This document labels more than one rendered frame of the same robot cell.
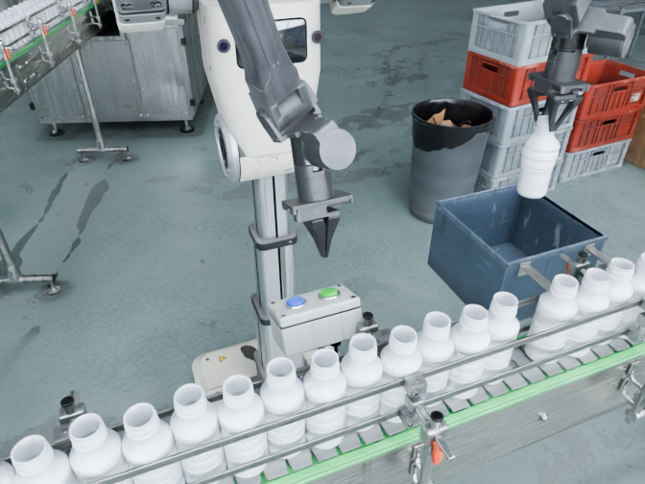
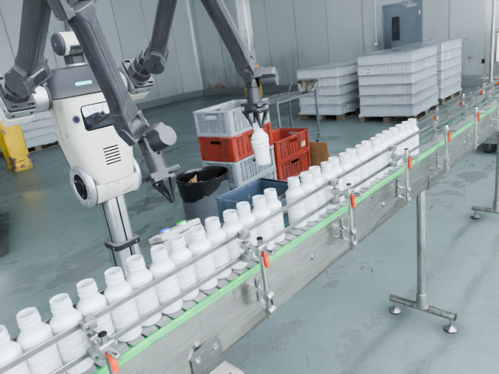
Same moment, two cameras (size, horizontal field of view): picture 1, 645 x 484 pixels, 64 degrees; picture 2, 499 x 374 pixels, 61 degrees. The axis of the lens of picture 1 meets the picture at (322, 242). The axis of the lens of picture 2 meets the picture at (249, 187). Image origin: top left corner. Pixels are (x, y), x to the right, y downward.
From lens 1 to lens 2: 0.56 m
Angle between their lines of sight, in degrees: 26
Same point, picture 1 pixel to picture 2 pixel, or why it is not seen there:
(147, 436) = (120, 280)
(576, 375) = (317, 227)
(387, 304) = not seen: hidden behind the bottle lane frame
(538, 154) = (259, 140)
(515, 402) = (295, 245)
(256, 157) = (105, 183)
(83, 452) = (88, 297)
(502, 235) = not seen: hidden behind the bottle
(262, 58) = (120, 98)
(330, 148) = (164, 134)
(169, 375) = not seen: outside the picture
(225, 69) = (78, 133)
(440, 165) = (206, 208)
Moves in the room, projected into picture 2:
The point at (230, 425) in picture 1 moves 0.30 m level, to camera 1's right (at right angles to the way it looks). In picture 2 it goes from (160, 270) to (275, 233)
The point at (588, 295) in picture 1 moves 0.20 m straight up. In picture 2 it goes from (305, 183) to (300, 122)
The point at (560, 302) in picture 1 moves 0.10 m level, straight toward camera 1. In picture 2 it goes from (294, 188) to (294, 199)
